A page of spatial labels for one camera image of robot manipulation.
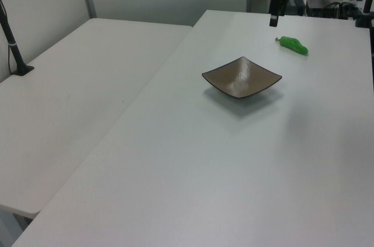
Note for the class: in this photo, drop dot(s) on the green chili pepper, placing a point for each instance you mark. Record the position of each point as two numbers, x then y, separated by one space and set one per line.
292 44

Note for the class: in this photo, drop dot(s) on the brown square ceramic plate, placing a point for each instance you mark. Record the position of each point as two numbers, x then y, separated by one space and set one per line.
239 79

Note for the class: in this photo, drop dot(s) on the black electronics box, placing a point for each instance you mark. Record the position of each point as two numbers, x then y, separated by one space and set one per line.
317 6

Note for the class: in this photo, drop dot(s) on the black clamp camera stand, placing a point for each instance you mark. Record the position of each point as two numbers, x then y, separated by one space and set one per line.
366 4

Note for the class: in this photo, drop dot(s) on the black camera stand pole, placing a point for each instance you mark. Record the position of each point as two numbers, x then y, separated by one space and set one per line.
13 51

